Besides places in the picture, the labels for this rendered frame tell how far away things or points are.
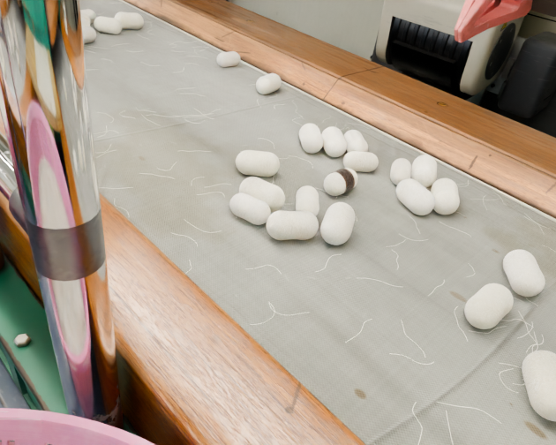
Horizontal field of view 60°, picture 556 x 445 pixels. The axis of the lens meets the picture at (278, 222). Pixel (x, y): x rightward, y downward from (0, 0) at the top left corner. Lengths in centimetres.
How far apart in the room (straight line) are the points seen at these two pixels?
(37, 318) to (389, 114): 38
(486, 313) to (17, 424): 24
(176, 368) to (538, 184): 36
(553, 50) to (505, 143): 57
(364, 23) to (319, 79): 218
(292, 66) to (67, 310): 48
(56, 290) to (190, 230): 17
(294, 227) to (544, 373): 17
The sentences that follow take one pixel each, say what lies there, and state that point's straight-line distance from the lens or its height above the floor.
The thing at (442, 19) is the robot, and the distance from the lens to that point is 98.
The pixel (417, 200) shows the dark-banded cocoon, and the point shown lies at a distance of 39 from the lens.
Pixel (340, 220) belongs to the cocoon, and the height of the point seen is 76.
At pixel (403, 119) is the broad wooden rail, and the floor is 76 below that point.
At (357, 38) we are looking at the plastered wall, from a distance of 279.
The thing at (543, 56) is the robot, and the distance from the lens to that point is 107.
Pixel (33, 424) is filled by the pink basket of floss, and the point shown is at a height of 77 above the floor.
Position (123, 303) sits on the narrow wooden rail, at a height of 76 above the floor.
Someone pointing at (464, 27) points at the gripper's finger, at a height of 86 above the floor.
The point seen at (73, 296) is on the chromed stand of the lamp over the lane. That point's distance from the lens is 18.
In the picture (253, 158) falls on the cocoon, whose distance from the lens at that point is 39.
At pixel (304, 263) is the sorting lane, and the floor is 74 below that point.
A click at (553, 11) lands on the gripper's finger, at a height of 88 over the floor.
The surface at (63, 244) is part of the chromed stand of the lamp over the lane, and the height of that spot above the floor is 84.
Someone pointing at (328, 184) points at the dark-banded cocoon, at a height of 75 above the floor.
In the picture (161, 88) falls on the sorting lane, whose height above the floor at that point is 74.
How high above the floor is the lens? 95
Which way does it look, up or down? 36 degrees down
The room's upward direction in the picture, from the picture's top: 10 degrees clockwise
